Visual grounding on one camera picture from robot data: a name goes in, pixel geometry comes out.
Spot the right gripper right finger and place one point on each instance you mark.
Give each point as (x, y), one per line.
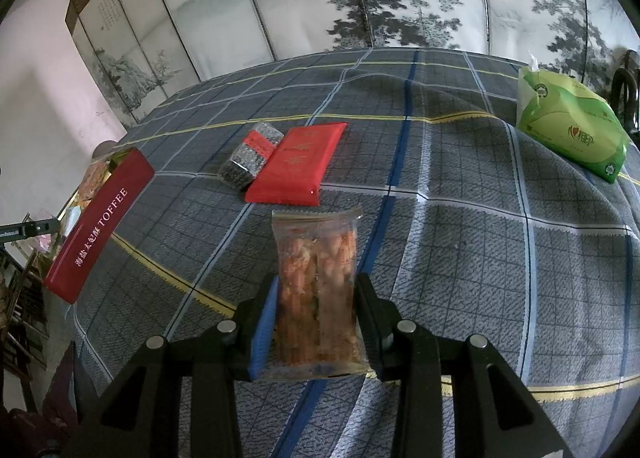
(378, 319)

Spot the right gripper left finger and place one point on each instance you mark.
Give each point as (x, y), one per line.
(255, 319)

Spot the clear bag orange snacks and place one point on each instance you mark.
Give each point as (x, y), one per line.
(316, 328)

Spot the dark grey snack packet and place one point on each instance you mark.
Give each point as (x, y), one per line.
(250, 157)

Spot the red toffee box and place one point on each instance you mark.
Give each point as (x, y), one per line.
(82, 248)

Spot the grey plaid tablecloth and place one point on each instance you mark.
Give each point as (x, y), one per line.
(468, 225)

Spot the red flat packet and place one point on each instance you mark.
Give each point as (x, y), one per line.
(293, 174)

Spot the gold metal tray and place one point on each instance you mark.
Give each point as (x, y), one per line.
(73, 211)

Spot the green tissue pack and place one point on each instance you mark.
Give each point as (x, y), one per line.
(571, 120)

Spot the painted folding screen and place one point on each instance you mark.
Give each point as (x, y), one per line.
(141, 52)

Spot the dark wooden chair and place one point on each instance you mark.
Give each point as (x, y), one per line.
(624, 97)

